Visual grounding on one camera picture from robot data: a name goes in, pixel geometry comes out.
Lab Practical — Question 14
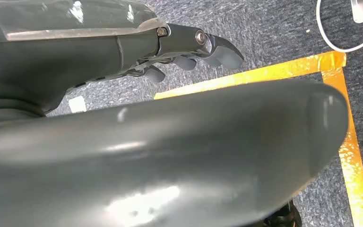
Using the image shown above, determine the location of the white floor sticker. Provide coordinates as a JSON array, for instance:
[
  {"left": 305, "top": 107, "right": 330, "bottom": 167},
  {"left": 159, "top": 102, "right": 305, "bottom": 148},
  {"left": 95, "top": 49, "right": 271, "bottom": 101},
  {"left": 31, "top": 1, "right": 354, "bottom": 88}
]
[{"left": 68, "top": 96, "right": 87, "bottom": 114}]

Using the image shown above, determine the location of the yellow floor tape strip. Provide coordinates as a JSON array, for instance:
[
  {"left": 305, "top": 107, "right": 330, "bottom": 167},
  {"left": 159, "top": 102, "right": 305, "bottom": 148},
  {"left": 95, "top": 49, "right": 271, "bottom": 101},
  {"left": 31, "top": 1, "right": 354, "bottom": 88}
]
[
  {"left": 154, "top": 51, "right": 347, "bottom": 100},
  {"left": 321, "top": 67, "right": 363, "bottom": 227}
]

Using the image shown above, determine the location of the white cable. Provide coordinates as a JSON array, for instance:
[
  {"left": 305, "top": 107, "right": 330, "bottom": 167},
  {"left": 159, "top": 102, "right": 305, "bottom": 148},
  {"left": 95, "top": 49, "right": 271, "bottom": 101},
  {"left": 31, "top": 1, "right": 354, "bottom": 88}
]
[{"left": 316, "top": 0, "right": 363, "bottom": 53}]

